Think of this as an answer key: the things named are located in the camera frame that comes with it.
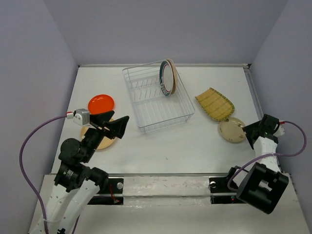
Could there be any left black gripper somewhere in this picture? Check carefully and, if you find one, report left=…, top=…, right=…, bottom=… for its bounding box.
left=82, top=109, right=130, bottom=161

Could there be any white plate with green rim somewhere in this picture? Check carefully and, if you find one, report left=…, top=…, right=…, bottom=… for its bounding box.
left=159, top=60, right=175, bottom=96

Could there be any beige plate with leaf design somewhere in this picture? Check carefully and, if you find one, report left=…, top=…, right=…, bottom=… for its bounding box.
left=167, top=59, right=178, bottom=95

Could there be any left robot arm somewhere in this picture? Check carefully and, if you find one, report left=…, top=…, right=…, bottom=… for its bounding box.
left=31, top=109, right=129, bottom=234

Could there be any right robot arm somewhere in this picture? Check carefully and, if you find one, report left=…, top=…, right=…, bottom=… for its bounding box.
left=224, top=114, right=289, bottom=214

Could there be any tan round plate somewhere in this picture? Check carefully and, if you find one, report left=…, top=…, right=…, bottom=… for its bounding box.
left=80, top=126, right=116, bottom=151

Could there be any small cream plate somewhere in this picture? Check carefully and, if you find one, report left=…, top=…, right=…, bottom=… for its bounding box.
left=218, top=117, right=246, bottom=143

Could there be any orange translucent plate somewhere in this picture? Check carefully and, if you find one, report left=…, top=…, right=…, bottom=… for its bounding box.
left=88, top=94, right=115, bottom=115

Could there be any yellow bamboo-pattern rectangular plate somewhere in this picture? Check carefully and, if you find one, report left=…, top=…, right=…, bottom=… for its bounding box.
left=195, top=87, right=235, bottom=121

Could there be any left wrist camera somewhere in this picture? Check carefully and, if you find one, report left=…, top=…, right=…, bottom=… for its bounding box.
left=74, top=108, right=90, bottom=126

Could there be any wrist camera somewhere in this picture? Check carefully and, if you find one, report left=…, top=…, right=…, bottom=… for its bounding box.
left=274, top=121, right=286, bottom=137
left=74, top=108, right=90, bottom=126

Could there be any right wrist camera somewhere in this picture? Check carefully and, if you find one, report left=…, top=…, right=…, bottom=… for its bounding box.
left=274, top=121, right=286, bottom=137

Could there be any white wire dish rack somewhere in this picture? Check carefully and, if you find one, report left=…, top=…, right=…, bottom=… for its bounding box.
left=122, top=60, right=195, bottom=133

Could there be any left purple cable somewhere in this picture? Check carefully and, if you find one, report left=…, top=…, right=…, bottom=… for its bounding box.
left=19, top=111, right=81, bottom=234

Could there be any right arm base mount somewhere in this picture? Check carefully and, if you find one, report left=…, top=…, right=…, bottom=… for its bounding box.
left=209, top=177, right=243, bottom=205

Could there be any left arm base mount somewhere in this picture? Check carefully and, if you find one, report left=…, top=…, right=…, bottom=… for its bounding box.
left=88, top=177, right=124, bottom=205

